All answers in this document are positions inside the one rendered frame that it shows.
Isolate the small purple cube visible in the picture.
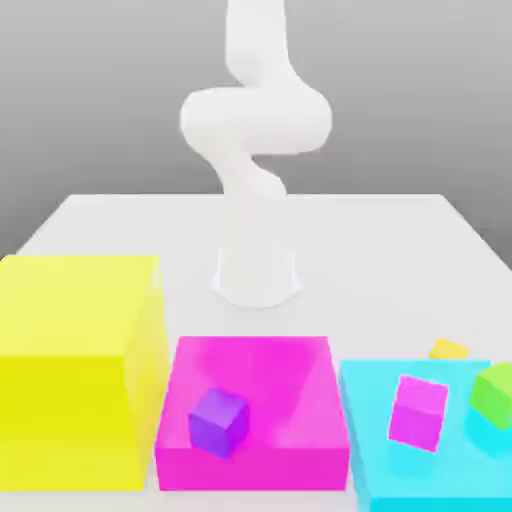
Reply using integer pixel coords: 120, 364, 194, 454
186, 386, 251, 460

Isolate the large cyan box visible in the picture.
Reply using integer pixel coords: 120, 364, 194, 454
338, 358, 512, 512

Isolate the large yellow box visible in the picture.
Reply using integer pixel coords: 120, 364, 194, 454
0, 254, 171, 493

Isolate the small green cube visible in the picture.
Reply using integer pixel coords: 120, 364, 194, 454
468, 360, 512, 432

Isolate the small yellow cube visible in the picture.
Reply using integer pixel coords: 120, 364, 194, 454
428, 337, 470, 361

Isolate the small pink cube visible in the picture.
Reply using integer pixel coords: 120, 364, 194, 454
386, 374, 451, 454

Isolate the large magenta box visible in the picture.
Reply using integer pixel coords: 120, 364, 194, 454
154, 335, 352, 492

